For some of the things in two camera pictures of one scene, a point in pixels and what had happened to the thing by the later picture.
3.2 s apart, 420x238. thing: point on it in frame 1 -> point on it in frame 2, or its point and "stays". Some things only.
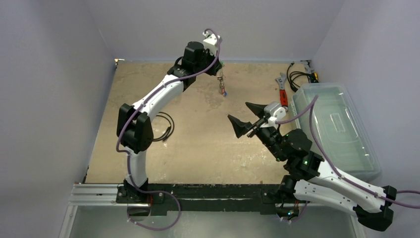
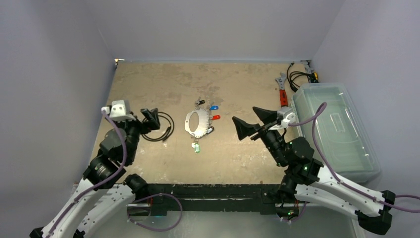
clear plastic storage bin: x=341 y=128 stays
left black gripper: x=217 y=66 -> x=152 y=122
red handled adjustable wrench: x=283 y=96 stays
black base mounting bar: x=203 y=199 stays
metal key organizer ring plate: x=222 y=88 -> x=203 y=122
